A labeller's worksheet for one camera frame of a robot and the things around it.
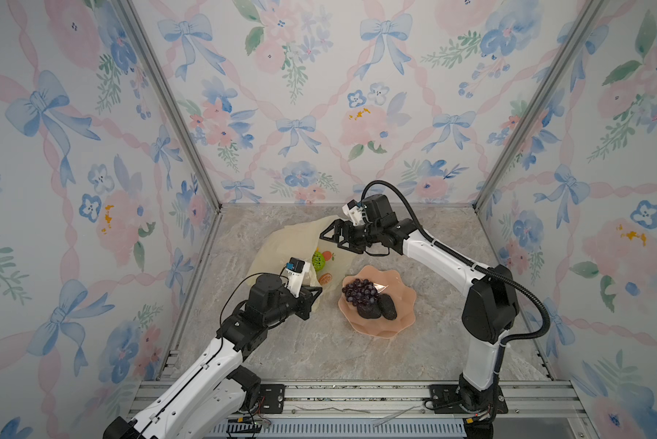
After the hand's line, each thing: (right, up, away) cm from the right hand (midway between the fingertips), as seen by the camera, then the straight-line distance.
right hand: (329, 239), depth 82 cm
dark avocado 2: (+18, -22, +4) cm, 29 cm away
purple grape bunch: (+10, -17, +6) cm, 21 cm away
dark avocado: (+13, -23, +3) cm, 26 cm away
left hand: (-2, -13, -7) cm, 15 cm away
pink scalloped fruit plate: (+24, -18, +8) cm, 31 cm away
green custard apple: (-4, -8, +13) cm, 16 cm away
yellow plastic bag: (-9, 0, +3) cm, 9 cm away
